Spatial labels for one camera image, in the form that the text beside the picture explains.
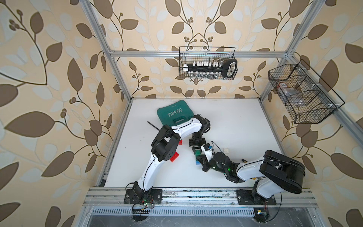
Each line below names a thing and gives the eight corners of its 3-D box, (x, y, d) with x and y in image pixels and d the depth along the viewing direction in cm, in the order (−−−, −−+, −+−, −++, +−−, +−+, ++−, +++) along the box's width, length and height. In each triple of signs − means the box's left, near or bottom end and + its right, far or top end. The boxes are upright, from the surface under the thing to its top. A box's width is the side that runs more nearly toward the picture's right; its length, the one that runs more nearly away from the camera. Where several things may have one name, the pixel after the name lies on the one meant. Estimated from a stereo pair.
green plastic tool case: (167, 129, 102) (167, 126, 99) (157, 112, 112) (156, 109, 109) (194, 116, 109) (194, 113, 106) (182, 101, 120) (182, 98, 117)
